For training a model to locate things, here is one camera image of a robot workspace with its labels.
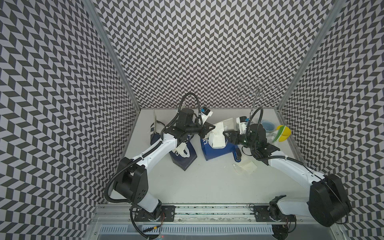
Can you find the navy bag with white handles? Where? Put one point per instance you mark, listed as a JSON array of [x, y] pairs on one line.
[[156, 128]]

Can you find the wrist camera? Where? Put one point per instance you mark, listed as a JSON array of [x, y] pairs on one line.
[[242, 123], [205, 113]]

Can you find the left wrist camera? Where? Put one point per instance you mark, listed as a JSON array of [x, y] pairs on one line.
[[205, 113]]

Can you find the aluminium corner post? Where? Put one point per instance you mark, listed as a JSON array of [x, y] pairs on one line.
[[94, 17], [321, 35]]

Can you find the blue black stapler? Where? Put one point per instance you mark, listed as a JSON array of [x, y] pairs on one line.
[[237, 155]]

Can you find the chrome mug tree stand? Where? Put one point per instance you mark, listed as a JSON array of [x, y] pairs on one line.
[[256, 90]]

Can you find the light blue ceramic mug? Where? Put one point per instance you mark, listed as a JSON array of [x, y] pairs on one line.
[[268, 126]]

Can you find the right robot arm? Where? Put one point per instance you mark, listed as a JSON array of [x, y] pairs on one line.
[[326, 199]]

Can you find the yellow plastic goblet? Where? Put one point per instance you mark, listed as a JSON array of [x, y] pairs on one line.
[[283, 133]]

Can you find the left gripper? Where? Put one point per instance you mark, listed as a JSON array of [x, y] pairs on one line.
[[205, 129]]

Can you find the aluminium corner post left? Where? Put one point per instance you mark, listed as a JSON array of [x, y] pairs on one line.
[[94, 17]]

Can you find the aluminium corner post right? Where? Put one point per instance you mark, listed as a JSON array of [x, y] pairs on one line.
[[321, 35]]

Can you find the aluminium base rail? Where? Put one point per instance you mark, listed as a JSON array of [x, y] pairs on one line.
[[204, 220]]

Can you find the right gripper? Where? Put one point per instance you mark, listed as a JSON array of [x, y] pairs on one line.
[[234, 135]]

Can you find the royal blue tote bag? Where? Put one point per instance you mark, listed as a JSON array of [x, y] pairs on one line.
[[211, 153]]

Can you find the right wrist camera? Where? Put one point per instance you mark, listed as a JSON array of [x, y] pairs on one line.
[[242, 123]]

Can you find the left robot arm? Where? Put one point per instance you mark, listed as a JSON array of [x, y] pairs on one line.
[[130, 183]]

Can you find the navy tote bag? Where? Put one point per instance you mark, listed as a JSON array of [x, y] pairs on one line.
[[184, 155]]

